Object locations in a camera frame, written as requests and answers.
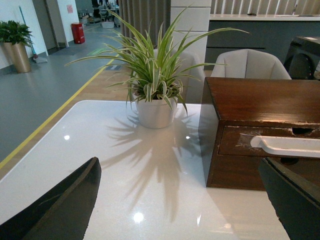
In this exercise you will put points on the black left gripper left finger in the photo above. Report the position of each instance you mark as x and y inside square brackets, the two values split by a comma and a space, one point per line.
[62, 213]

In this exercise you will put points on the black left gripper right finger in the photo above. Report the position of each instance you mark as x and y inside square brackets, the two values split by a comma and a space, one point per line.
[296, 201]

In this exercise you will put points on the wooden drawer with white handle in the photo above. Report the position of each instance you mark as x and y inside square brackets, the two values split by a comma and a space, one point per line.
[270, 141]

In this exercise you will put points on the brown wooden drawer cabinet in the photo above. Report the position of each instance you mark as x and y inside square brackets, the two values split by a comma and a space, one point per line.
[236, 114]

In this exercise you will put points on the black round appliance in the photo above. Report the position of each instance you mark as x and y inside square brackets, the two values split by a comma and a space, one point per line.
[302, 61]

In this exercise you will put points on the beige armchair right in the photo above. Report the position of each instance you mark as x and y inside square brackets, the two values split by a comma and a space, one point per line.
[249, 64]

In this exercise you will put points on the beige armchair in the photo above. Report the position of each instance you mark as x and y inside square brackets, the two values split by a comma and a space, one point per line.
[249, 64]
[192, 75]

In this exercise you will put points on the broom with dustpan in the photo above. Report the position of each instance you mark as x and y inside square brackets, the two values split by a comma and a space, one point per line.
[36, 58]

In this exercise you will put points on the beige armchair left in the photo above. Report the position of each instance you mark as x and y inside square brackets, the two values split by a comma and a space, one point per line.
[192, 75]

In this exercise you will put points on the grey counter with white top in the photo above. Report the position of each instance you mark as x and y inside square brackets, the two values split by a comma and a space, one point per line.
[272, 35]

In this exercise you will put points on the spider plant in white pot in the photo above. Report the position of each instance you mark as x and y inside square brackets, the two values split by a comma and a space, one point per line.
[135, 53]

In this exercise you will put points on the green plant in gold planter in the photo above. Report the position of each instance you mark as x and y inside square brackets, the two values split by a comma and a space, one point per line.
[15, 36]

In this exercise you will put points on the red fire extinguisher box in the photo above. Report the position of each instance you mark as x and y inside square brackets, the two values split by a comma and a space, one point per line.
[78, 33]

